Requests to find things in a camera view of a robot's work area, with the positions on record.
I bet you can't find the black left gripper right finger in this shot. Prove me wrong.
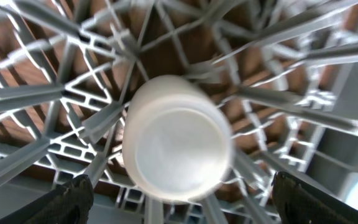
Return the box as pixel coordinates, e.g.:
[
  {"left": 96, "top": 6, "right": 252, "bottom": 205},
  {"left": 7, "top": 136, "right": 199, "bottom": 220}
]
[{"left": 272, "top": 171, "right": 358, "bottom": 224}]

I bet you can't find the white plastic cup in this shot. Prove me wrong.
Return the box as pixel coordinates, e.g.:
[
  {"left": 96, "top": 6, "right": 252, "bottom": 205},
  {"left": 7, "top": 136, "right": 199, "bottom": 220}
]
[{"left": 122, "top": 75, "right": 235, "bottom": 203}]

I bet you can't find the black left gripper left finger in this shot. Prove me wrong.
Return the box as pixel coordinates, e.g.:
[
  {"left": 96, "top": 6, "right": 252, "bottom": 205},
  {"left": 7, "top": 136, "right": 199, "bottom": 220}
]
[{"left": 0, "top": 174, "right": 94, "bottom": 224}]

